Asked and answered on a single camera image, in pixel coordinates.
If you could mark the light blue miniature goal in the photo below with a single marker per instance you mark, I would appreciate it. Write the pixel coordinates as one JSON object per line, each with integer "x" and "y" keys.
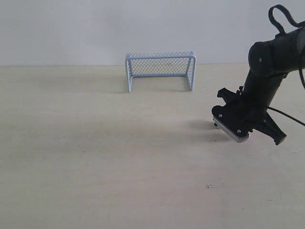
{"x": 160, "y": 64}

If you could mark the black gripper silver rail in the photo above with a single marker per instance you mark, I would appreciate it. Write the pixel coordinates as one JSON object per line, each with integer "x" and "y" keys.
{"x": 239, "y": 117}

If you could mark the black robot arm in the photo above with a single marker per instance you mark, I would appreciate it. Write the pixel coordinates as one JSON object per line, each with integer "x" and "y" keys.
{"x": 270, "y": 62}

